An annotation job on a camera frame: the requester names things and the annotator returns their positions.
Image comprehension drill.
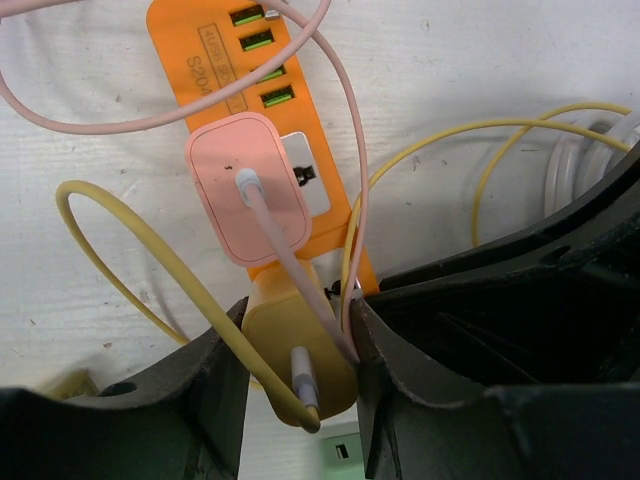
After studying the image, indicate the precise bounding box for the white coiled cable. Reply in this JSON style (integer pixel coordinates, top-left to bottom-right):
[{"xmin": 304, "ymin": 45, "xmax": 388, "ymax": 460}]
[{"xmin": 543, "ymin": 107, "xmax": 640, "ymax": 221}]

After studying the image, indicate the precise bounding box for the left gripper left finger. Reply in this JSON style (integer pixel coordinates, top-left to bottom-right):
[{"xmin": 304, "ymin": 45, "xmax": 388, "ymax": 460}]
[{"xmin": 1, "ymin": 329, "xmax": 249, "ymax": 479}]

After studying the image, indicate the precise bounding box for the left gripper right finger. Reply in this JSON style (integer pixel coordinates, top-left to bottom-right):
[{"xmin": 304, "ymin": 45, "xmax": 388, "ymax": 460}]
[{"xmin": 351, "ymin": 300, "xmax": 639, "ymax": 479}]

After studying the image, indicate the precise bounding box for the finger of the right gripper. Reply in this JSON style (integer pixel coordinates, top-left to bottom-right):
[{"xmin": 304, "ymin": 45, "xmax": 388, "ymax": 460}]
[{"xmin": 367, "ymin": 150, "xmax": 639, "ymax": 385}]

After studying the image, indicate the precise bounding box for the pink charger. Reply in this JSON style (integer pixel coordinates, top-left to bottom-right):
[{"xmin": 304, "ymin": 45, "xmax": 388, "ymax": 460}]
[{"xmin": 0, "ymin": 0, "xmax": 371, "ymax": 364}]

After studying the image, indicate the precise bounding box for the yellow charger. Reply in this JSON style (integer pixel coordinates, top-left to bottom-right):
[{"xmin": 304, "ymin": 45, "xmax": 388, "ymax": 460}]
[{"xmin": 55, "ymin": 102, "xmax": 634, "ymax": 434}]

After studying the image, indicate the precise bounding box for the orange power strip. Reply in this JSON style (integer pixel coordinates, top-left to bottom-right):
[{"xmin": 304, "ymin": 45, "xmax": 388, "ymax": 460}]
[{"xmin": 145, "ymin": 0, "xmax": 382, "ymax": 296}]

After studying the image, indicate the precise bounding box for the green plug cube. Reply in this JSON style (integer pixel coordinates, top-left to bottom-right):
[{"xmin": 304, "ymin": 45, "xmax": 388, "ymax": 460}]
[{"xmin": 320, "ymin": 421, "xmax": 365, "ymax": 480}]

